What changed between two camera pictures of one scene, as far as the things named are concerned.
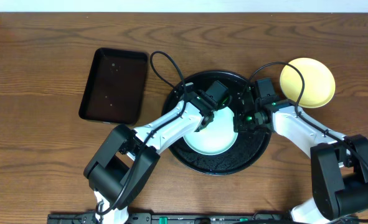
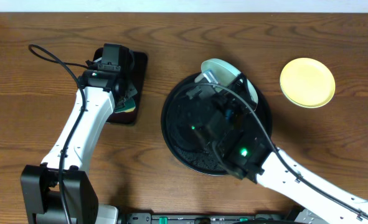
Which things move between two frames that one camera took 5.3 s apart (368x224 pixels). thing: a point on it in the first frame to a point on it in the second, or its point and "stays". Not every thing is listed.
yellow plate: (319, 83) stays
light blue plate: (218, 137) to (223, 73)
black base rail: (171, 218) stays
